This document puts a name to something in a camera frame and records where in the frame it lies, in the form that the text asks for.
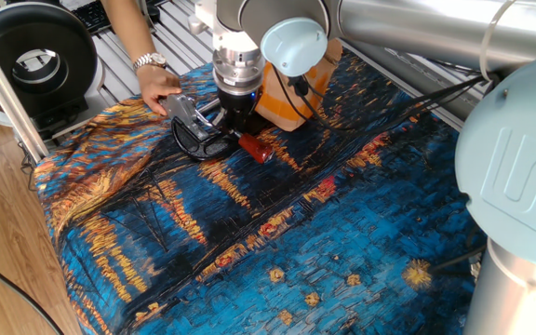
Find person forearm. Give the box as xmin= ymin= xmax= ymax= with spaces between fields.
xmin=100 ymin=0 xmax=167 ymax=66

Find starry night painted cloth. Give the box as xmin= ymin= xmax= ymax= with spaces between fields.
xmin=33 ymin=48 xmax=488 ymax=335

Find thin dark cables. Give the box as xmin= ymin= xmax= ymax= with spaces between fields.
xmin=16 ymin=141 xmax=39 ymax=192

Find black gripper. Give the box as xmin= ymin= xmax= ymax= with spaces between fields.
xmin=215 ymin=88 xmax=262 ymax=136

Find black keyboard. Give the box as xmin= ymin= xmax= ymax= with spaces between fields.
xmin=72 ymin=0 xmax=114 ymax=34

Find black floor cable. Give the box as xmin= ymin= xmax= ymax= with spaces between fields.
xmin=0 ymin=246 xmax=64 ymax=335

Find person hand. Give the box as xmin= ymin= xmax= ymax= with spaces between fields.
xmin=136 ymin=64 xmax=183 ymax=116

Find taped cardboard box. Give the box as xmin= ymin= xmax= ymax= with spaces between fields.
xmin=253 ymin=39 xmax=343 ymax=133

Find aluminium frame post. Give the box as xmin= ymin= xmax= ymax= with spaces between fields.
xmin=0 ymin=16 xmax=50 ymax=163

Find silver lever red handle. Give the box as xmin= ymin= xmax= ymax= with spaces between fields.
xmin=195 ymin=109 xmax=275 ymax=165

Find silver wristwatch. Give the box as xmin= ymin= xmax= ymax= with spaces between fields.
xmin=131 ymin=51 xmax=169 ymax=72

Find black base cable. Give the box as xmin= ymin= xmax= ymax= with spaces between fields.
xmin=428 ymin=244 xmax=488 ymax=275

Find silver threaded rod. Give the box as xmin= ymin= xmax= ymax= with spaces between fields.
xmin=196 ymin=97 xmax=222 ymax=115

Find white wrist housing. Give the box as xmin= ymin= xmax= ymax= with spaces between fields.
xmin=187 ymin=0 xmax=260 ymax=55

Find black gripper cable with plug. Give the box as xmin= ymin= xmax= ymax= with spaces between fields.
xmin=272 ymin=64 xmax=488 ymax=134

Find grey aluminium table rail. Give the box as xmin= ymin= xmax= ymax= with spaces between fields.
xmin=342 ymin=39 xmax=488 ymax=131

